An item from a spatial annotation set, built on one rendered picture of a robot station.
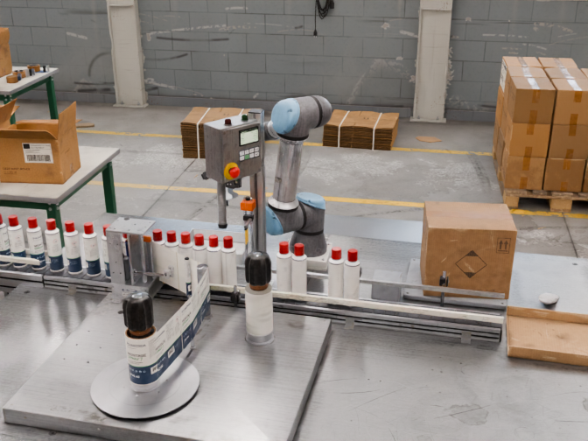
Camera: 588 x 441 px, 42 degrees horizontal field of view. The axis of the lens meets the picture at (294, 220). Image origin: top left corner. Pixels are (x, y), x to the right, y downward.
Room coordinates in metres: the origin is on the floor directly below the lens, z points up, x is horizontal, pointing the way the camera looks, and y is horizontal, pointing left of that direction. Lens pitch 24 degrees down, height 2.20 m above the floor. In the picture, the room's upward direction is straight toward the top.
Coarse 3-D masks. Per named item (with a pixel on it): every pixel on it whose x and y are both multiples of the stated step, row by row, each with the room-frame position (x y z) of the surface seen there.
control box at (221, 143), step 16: (208, 128) 2.41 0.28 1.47; (224, 128) 2.38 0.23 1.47; (240, 128) 2.41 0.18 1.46; (208, 144) 2.41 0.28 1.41; (224, 144) 2.37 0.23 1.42; (256, 144) 2.46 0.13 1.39; (208, 160) 2.42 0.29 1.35; (224, 160) 2.37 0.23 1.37; (256, 160) 2.46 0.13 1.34; (208, 176) 2.42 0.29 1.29; (224, 176) 2.36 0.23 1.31; (240, 176) 2.41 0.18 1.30
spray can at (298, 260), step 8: (296, 248) 2.30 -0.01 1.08; (296, 256) 2.30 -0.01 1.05; (304, 256) 2.30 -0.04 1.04; (296, 264) 2.29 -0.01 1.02; (304, 264) 2.30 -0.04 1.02; (296, 272) 2.29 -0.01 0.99; (304, 272) 2.30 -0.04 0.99; (296, 280) 2.29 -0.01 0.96; (304, 280) 2.30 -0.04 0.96; (296, 288) 2.29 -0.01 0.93; (304, 288) 2.30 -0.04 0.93
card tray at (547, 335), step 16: (512, 320) 2.23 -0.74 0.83; (528, 320) 2.23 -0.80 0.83; (544, 320) 2.23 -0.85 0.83; (560, 320) 2.23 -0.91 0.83; (576, 320) 2.22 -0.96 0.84; (512, 336) 2.13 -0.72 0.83; (528, 336) 2.13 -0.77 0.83; (544, 336) 2.13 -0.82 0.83; (560, 336) 2.13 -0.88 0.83; (576, 336) 2.13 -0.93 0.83; (512, 352) 2.02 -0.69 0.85; (528, 352) 2.01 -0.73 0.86; (544, 352) 2.00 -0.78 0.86; (560, 352) 1.99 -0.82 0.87; (576, 352) 2.04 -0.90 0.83
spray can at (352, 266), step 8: (352, 248) 2.28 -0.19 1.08; (352, 256) 2.25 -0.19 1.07; (352, 264) 2.25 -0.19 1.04; (352, 272) 2.24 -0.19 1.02; (344, 280) 2.27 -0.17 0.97; (352, 280) 2.24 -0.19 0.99; (344, 288) 2.26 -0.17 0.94; (352, 288) 2.24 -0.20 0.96; (344, 296) 2.26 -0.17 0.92; (352, 296) 2.24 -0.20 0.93
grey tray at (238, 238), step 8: (192, 232) 2.89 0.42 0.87; (200, 232) 2.89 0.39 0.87; (208, 232) 2.88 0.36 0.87; (216, 232) 2.88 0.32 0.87; (224, 232) 2.87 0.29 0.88; (232, 232) 2.86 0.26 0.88; (192, 240) 2.88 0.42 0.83; (208, 240) 2.88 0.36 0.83; (240, 240) 2.86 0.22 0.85; (248, 240) 2.85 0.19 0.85; (240, 248) 2.80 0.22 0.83; (248, 248) 2.75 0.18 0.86; (240, 256) 2.65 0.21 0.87; (240, 264) 2.65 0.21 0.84
